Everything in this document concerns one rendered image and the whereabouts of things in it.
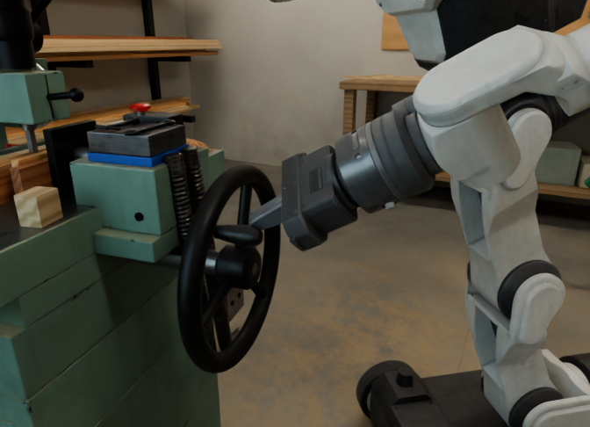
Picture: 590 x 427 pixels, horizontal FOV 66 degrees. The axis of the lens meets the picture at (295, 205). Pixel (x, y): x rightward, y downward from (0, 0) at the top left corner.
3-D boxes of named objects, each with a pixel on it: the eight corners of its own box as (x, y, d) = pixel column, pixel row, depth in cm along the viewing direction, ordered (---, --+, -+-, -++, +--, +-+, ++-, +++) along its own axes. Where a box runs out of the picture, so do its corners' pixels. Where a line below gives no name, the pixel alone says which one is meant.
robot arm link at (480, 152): (421, 224, 48) (535, 181, 43) (374, 163, 41) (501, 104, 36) (404, 151, 55) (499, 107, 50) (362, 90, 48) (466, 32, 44)
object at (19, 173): (25, 204, 62) (18, 169, 61) (17, 203, 63) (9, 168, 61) (109, 173, 77) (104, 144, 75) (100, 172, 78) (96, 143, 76)
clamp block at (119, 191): (159, 237, 59) (152, 170, 56) (76, 225, 63) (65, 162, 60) (213, 202, 72) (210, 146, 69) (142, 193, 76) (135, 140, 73)
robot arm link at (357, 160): (322, 269, 51) (421, 232, 46) (269, 227, 45) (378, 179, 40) (317, 186, 59) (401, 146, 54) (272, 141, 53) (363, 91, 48)
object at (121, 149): (152, 167, 58) (147, 124, 56) (82, 161, 61) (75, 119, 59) (204, 146, 69) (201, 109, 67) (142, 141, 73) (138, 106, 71)
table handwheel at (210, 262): (299, 225, 82) (255, 392, 69) (202, 213, 88) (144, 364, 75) (254, 121, 58) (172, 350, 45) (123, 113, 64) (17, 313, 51)
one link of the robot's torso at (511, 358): (522, 380, 126) (512, 229, 108) (579, 438, 107) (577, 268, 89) (471, 399, 124) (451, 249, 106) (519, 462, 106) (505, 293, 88)
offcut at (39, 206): (42, 228, 54) (35, 197, 53) (19, 226, 55) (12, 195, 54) (63, 217, 58) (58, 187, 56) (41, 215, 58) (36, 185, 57)
